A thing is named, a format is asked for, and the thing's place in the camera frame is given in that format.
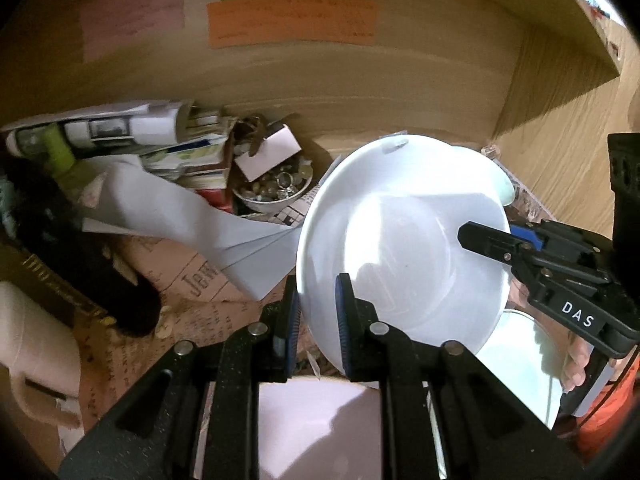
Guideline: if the white deep bowl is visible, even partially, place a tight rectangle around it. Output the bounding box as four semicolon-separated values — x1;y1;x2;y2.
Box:
296;133;515;367

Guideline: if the brown newspaper print paper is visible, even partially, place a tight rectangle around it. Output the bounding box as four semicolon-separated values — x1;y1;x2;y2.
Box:
74;236;284;430

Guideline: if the white loose paper sheet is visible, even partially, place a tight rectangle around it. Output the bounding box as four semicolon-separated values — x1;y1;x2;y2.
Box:
78;155;300;300

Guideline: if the stack of papers and books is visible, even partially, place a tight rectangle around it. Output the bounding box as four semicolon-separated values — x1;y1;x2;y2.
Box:
1;100;238;200

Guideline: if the dark wine bottle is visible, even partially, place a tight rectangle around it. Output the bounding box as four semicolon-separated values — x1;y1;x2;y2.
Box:
1;157;162;337

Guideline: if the white folded card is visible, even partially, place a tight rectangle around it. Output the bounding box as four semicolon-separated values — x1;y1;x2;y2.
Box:
235;126;302;182

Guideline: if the pink sticky note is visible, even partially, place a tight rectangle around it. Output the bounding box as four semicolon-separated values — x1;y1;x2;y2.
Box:
79;0;184;63

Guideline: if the white mug beige handle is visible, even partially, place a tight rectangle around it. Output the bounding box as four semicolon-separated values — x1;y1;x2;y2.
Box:
1;282;81;429

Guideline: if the large white plate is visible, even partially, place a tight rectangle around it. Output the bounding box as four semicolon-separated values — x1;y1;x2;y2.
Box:
477;309;564;429

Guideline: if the small bowl of beads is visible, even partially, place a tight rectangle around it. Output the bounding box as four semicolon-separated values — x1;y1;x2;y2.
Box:
232;155;314;214

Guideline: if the orange sticky note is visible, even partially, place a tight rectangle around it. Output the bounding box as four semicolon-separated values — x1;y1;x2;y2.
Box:
206;0;378;49

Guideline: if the person's right hand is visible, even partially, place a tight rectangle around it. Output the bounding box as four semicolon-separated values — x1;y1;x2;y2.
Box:
561;333;591;393

